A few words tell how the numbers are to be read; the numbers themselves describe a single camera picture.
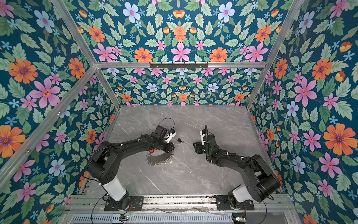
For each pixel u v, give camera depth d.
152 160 0.89
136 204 0.73
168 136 0.80
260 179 0.44
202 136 0.82
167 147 0.82
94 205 0.73
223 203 0.73
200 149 0.80
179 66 0.93
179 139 0.99
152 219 0.76
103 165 0.47
